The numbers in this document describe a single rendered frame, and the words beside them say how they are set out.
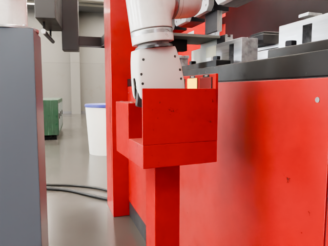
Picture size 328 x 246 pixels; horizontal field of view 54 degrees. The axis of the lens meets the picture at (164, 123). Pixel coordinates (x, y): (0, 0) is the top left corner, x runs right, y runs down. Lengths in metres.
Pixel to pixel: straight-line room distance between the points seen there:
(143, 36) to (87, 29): 11.19
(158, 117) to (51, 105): 4.92
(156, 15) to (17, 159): 0.71
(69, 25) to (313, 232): 2.23
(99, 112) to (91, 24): 8.06
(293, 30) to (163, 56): 0.36
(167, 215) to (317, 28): 0.53
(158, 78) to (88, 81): 11.01
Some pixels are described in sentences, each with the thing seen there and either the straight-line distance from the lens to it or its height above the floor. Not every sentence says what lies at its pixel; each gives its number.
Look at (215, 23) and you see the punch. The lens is 1.26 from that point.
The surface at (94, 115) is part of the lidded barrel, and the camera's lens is 4.02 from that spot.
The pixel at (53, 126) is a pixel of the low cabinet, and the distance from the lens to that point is 5.51.
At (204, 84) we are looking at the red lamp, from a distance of 0.69.
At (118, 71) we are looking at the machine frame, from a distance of 2.03.
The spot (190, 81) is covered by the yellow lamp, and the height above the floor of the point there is 0.83.
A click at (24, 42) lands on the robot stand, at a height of 0.96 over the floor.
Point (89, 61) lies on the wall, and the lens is 11.67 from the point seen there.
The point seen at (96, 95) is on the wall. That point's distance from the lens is 11.63.
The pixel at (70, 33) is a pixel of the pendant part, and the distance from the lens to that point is 2.56.
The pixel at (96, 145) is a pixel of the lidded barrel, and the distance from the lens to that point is 4.08.
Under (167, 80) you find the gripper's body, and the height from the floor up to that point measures 0.83.
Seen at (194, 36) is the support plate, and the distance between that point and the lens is 1.16.
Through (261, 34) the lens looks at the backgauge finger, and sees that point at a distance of 1.35.
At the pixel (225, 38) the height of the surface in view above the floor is 0.98.
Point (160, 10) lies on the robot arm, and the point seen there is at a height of 0.95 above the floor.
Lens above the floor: 0.81
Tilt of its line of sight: 6 degrees down
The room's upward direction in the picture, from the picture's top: straight up
